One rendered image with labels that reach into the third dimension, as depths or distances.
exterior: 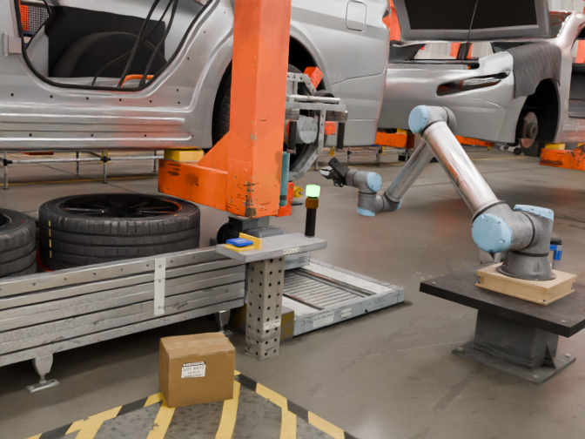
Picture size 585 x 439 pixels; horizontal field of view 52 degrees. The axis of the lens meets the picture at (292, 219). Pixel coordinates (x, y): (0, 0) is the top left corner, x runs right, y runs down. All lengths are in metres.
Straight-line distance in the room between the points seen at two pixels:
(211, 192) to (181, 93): 0.49
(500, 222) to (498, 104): 3.01
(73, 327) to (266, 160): 0.94
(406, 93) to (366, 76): 1.80
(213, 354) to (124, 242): 0.61
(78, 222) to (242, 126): 0.72
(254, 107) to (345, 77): 1.23
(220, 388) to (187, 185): 1.01
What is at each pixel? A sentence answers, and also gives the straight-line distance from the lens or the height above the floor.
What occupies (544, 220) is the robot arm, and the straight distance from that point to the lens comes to 2.52.
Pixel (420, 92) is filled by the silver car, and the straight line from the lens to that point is 5.36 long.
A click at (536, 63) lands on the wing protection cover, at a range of 5.56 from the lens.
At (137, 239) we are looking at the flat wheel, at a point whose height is 0.43.
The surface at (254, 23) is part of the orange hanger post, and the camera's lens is 2.39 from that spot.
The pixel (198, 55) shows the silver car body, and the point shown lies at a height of 1.16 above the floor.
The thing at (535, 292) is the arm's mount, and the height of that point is 0.34.
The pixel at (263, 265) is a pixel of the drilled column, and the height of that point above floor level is 0.38.
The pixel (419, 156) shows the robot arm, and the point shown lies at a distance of 2.88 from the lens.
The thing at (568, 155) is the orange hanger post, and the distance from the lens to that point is 6.15.
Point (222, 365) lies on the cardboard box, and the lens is 2.04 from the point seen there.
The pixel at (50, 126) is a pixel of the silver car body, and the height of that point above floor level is 0.83.
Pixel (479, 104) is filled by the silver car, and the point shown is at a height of 1.04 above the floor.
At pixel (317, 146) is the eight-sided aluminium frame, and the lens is 3.23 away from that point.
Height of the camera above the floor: 1.00
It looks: 11 degrees down
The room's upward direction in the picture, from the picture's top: 4 degrees clockwise
